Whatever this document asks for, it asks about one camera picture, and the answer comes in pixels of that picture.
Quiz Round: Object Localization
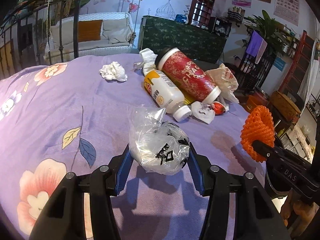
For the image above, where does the orange foam fruit net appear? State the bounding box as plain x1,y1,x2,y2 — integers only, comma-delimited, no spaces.
240,105,275,163

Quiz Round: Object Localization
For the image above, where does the clear plastic bag with print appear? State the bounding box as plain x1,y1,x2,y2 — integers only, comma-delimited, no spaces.
129,106,190,176

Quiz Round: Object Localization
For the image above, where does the wooden round stool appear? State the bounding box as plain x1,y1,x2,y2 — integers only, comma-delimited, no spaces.
267,90,301,124

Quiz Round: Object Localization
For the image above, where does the red snack wrapper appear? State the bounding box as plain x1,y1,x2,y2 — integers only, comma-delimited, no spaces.
211,101,226,115

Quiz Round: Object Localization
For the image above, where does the red ladder shelf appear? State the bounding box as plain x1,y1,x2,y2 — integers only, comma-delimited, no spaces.
279,30,315,94

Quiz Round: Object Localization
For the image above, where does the white torn wrapper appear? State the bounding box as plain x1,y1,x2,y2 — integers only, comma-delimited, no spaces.
191,101,215,124

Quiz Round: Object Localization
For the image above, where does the crumpled beige paper bag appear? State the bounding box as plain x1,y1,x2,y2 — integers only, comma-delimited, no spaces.
205,63,239,103

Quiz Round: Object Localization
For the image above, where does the red tea cup black lid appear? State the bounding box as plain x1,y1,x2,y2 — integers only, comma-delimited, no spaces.
155,48,221,105

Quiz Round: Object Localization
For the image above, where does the purple hanging towel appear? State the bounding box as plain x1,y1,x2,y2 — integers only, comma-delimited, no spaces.
246,30,267,64

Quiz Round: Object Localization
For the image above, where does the green potted plant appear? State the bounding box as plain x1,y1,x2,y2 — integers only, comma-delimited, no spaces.
244,10,294,55

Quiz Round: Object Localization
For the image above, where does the white orange drink bottle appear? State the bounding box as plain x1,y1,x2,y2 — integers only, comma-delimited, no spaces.
144,70,192,122

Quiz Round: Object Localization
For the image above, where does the green patterned counter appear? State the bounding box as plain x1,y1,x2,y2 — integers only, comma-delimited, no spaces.
138,16,227,63

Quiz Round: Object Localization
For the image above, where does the twisted white paper towel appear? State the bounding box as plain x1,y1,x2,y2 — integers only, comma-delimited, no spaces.
133,48,157,76

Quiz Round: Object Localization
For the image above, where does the crumpled white tissue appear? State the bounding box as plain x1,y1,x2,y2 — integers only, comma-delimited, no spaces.
99,61,127,82

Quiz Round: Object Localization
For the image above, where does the red phone booth cabinet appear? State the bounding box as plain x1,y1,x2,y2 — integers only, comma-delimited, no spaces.
188,0,215,28

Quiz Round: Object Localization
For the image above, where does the white wicker sofa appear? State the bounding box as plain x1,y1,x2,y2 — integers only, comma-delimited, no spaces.
43,12,136,63

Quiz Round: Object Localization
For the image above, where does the orange cushion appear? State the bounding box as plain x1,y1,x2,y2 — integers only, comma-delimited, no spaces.
78,20,103,42

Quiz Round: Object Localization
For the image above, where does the black iron railing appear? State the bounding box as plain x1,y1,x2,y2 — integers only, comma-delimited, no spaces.
1,0,81,79

